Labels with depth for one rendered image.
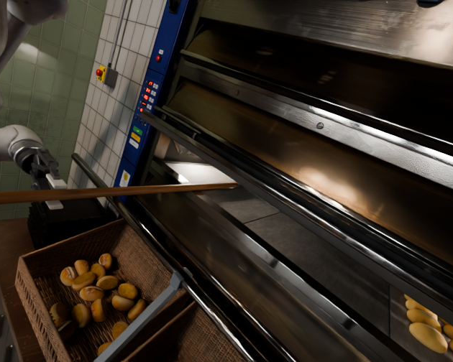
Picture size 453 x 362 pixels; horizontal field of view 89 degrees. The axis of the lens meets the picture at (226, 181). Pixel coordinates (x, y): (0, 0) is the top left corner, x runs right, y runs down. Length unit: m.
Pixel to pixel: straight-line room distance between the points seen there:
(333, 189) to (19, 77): 1.80
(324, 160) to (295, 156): 0.09
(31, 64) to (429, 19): 1.87
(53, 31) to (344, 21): 1.60
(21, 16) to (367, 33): 1.19
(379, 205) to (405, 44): 0.43
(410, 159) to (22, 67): 1.94
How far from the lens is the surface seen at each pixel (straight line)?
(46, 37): 1.92
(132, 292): 1.29
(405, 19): 0.88
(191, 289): 0.62
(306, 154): 0.82
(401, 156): 0.78
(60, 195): 0.78
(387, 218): 0.77
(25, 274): 1.24
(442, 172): 0.78
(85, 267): 1.35
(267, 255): 0.90
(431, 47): 0.84
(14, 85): 1.94
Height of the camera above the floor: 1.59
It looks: 17 degrees down
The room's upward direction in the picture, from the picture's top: 24 degrees clockwise
